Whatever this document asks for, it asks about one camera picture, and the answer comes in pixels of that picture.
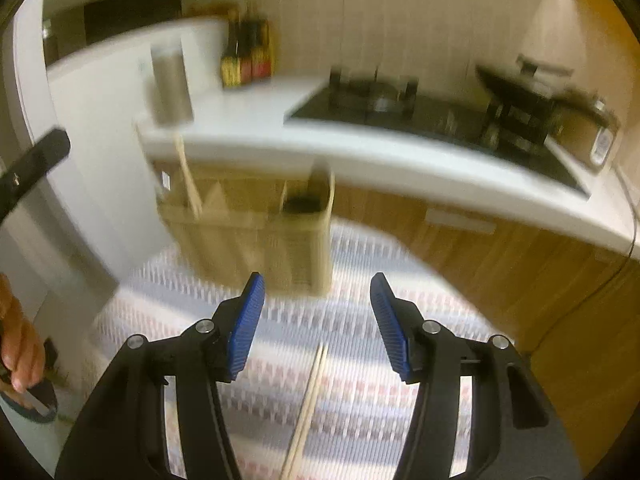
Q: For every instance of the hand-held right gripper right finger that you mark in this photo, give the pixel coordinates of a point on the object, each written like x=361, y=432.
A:
x=392, y=330

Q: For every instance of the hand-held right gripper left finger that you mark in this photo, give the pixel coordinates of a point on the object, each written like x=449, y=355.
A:
x=247, y=325

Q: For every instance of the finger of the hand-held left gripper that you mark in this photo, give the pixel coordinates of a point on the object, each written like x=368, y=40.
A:
x=35, y=160

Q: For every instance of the yellow plastic utensil basket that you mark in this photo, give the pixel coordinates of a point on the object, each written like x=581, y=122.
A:
x=300, y=260

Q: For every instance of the wooden chopstick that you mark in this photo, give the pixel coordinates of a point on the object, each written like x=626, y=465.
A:
x=187, y=180
x=315, y=380
x=299, y=415

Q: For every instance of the person's left hand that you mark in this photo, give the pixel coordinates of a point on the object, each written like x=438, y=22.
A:
x=17, y=345

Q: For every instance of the white refrigerator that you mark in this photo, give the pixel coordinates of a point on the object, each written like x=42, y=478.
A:
x=100, y=125

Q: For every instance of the striped woven tablecloth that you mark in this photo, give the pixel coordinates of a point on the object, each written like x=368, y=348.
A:
x=350, y=410

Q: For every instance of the wooden base cabinet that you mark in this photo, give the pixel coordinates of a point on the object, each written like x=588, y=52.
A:
x=500, y=280

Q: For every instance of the grey thermos flask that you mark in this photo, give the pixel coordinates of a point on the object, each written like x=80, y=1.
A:
x=172, y=85

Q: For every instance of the white kitchen countertop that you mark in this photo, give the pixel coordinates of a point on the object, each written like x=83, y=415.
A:
x=400, y=160

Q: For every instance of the black gas stove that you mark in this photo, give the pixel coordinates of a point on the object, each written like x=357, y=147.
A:
x=450, y=115

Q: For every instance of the dark soy sauce bottle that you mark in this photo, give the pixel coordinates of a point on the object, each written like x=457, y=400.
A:
x=234, y=55

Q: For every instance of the red label sauce bottle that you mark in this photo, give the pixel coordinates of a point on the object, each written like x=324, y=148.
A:
x=260, y=55

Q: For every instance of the black wok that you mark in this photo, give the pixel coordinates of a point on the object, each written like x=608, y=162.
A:
x=520, y=90

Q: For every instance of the golden rice cooker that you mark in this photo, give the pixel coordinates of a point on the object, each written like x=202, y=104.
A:
x=590, y=130

